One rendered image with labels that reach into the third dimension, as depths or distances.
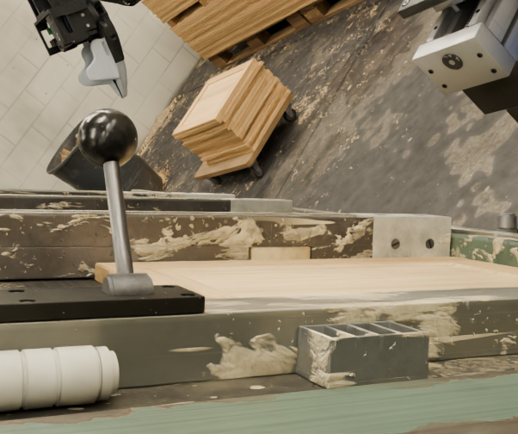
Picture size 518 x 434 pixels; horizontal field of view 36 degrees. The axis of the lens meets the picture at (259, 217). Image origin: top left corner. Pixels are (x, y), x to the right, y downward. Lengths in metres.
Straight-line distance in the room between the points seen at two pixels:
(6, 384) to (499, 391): 0.23
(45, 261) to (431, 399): 0.64
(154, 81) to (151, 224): 5.94
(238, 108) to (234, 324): 3.71
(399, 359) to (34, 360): 0.21
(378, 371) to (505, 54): 0.89
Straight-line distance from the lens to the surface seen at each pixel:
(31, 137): 6.34
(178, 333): 0.46
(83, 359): 0.42
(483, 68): 1.31
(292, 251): 0.97
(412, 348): 0.49
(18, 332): 0.44
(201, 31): 6.00
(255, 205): 1.44
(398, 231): 1.05
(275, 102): 4.31
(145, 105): 6.74
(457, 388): 0.29
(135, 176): 5.36
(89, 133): 0.50
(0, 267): 0.87
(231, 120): 4.13
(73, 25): 1.20
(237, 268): 0.87
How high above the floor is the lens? 1.52
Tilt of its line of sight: 23 degrees down
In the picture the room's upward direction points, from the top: 50 degrees counter-clockwise
